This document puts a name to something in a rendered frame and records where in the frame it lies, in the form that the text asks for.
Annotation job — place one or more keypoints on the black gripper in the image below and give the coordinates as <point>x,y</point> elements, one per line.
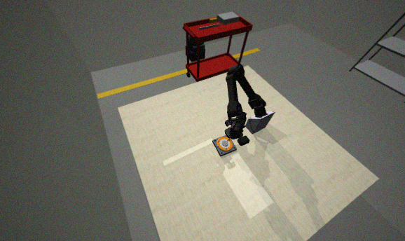
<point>242,139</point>

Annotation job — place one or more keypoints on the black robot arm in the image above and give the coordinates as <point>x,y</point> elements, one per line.
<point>234,108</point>

